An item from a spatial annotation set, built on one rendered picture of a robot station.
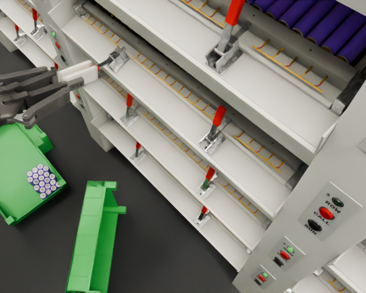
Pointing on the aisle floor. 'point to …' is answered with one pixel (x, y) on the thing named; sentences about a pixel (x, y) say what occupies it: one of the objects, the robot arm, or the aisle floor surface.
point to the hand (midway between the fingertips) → (78, 75)
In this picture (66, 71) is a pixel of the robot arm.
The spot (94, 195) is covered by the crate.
